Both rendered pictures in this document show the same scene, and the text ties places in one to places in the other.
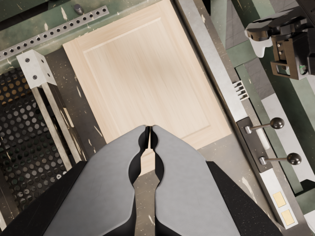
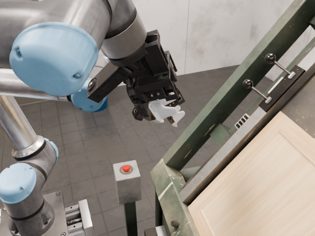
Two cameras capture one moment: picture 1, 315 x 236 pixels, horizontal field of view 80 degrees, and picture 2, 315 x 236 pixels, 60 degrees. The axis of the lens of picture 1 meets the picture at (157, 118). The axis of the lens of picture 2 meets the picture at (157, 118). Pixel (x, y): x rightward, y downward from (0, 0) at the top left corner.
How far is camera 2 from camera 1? 0.53 m
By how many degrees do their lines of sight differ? 57
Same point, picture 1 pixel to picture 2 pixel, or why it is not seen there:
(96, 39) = not seen: outside the picture
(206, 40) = (211, 164)
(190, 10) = (192, 184)
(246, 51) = (218, 133)
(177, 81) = (247, 177)
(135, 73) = (249, 222)
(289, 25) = not seen: hidden behind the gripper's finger
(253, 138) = (275, 92)
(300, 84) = (228, 85)
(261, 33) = not seen: hidden behind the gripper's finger
